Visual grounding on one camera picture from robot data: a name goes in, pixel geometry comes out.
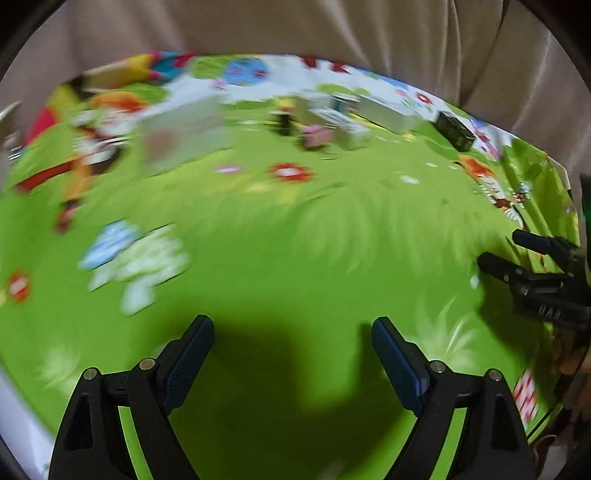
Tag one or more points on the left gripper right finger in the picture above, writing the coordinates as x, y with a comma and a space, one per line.
492, 443

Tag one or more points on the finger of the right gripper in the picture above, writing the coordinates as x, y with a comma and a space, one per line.
556, 247
518, 277

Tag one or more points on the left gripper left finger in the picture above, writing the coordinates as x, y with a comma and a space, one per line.
90, 443

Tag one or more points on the black small box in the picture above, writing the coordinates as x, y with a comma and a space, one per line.
453, 130

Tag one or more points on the beige kraft box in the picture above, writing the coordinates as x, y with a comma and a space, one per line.
394, 117

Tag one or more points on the long white barcode box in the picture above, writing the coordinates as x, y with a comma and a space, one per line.
349, 134

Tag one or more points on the pink binder clip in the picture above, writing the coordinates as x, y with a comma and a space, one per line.
316, 136

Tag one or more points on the small silver white box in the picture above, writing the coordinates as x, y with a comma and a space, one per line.
309, 107

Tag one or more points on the black binder clip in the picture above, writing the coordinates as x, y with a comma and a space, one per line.
284, 121

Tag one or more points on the large white silver box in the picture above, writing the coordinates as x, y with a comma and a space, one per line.
183, 133

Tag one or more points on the right hand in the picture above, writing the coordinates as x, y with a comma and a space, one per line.
576, 361

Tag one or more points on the beige curtain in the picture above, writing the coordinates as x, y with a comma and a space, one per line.
492, 58

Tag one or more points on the colourful cartoon tablecloth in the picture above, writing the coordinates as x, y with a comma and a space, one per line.
292, 252

